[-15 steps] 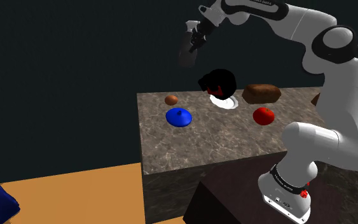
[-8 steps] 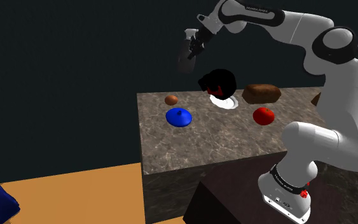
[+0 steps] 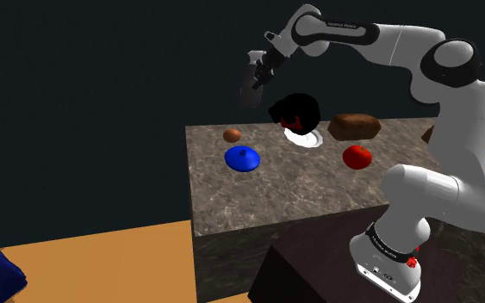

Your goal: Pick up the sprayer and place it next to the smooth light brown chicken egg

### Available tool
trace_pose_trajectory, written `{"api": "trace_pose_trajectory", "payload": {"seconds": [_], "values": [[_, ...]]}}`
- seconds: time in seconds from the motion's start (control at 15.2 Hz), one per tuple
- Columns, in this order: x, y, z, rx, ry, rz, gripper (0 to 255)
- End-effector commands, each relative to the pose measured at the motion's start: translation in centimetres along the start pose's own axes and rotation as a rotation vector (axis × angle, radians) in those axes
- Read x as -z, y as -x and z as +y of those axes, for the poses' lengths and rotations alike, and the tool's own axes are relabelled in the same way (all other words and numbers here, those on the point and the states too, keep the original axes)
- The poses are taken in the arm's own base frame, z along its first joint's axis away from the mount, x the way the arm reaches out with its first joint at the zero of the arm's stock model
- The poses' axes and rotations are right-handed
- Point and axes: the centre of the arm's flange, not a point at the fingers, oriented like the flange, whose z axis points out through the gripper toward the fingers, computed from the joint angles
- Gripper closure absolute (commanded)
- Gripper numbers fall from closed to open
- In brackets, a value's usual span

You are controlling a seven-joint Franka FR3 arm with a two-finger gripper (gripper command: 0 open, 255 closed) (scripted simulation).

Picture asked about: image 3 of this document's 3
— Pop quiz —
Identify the grey bottle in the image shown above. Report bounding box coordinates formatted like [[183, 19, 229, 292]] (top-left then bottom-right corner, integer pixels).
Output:
[[238, 50, 267, 108]]

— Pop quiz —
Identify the black round object with red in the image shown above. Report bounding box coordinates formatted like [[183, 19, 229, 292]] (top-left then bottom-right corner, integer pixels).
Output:
[[268, 93, 321, 136]]

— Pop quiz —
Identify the brown egg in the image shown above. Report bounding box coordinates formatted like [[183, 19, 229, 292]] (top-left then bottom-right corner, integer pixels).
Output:
[[222, 127, 242, 144]]

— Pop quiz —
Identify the white plate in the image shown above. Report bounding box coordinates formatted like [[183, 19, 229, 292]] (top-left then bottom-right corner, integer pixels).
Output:
[[283, 127, 325, 149]]

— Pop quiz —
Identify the blue round lid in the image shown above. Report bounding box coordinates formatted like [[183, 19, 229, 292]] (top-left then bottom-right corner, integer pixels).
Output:
[[224, 145, 262, 173]]

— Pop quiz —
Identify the brown bread loaf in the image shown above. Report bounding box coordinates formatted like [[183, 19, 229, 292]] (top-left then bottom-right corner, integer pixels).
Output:
[[326, 113, 382, 142]]

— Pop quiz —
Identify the red tomato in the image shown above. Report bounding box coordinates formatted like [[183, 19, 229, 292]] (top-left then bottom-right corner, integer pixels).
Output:
[[342, 145, 373, 170]]

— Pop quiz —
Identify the dark robot stand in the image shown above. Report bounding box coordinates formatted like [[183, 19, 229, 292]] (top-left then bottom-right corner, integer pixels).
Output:
[[247, 204, 485, 303]]

